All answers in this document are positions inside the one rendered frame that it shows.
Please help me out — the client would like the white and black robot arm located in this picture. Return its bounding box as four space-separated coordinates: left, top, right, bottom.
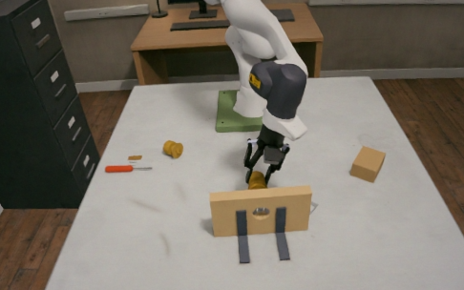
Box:
204 0 308 141

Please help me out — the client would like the tan wooden board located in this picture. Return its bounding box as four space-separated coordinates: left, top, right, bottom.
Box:
210 185 312 238

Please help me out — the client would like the orange-handled screwdriver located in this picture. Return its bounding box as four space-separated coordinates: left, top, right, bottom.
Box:
105 165 149 173

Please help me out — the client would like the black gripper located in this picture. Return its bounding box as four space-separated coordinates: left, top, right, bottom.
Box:
243 124 290 185

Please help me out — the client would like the tan cardboard box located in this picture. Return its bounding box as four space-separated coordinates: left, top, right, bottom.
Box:
350 146 386 183

